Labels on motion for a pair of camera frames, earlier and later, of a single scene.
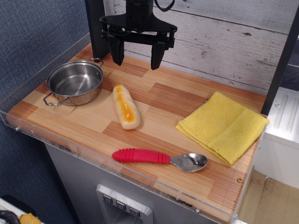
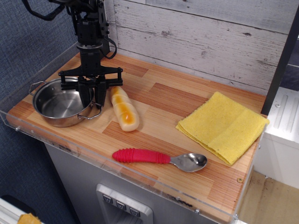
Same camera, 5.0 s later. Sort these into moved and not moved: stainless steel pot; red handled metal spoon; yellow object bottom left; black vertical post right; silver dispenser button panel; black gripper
Moved: black gripper; stainless steel pot
Not moved: black vertical post right; red handled metal spoon; yellow object bottom left; silver dispenser button panel
